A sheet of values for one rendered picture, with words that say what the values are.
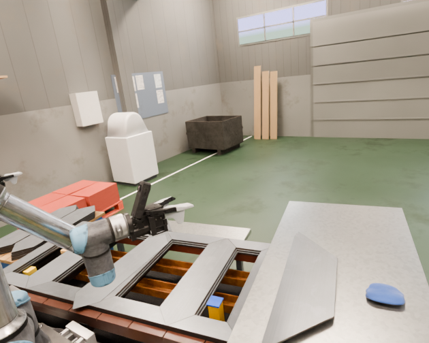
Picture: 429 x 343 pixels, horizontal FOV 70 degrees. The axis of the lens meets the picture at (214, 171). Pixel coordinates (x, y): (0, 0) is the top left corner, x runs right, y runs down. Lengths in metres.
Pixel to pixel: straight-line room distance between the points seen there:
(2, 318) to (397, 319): 1.12
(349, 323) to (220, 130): 6.38
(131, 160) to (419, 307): 5.14
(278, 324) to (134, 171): 5.05
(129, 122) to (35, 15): 2.14
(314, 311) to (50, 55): 5.57
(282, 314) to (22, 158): 5.02
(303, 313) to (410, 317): 0.33
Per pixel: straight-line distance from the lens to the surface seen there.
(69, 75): 6.14
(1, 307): 0.98
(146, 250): 2.01
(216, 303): 1.46
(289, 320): 1.11
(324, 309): 1.16
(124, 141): 5.79
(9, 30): 5.82
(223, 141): 7.27
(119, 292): 1.75
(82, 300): 1.78
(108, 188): 4.82
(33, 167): 5.75
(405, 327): 1.20
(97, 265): 0.97
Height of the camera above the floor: 1.84
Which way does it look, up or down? 17 degrees down
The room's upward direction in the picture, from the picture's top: 6 degrees counter-clockwise
